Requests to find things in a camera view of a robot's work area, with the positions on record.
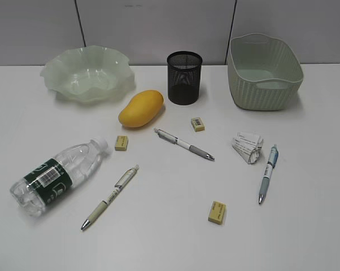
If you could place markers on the yellow mango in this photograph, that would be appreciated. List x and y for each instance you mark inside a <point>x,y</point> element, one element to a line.
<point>141,109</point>

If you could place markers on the white green ballpoint pen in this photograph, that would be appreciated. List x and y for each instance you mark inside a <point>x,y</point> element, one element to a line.
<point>102,206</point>

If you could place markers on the printed waste paper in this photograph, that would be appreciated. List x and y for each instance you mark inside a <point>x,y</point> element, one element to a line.
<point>248,145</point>

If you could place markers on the white blue ballpoint pen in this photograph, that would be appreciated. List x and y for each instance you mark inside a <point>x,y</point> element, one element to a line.
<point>272,160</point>

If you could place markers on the clear water bottle green label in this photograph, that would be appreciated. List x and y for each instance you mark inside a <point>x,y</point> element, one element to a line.
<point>65,171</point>

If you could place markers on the white grey ballpoint pen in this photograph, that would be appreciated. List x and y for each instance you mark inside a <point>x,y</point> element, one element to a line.
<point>175,140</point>

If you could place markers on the yellow eraser with barcode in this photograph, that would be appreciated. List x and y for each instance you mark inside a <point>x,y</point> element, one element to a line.
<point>197,124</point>

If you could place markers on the yellow eraser left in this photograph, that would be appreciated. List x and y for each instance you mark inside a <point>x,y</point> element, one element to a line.
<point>121,143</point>

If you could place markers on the black mesh pen holder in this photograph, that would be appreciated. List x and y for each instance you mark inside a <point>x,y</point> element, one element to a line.
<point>184,69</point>

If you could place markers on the yellow eraser front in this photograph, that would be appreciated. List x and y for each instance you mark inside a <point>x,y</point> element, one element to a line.
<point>217,213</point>

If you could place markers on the pale green wavy glass plate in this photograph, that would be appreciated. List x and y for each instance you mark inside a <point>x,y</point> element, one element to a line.
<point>89,75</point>

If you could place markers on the pale green woven plastic basket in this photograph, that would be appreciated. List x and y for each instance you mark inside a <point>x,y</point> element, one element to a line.
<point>263,72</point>

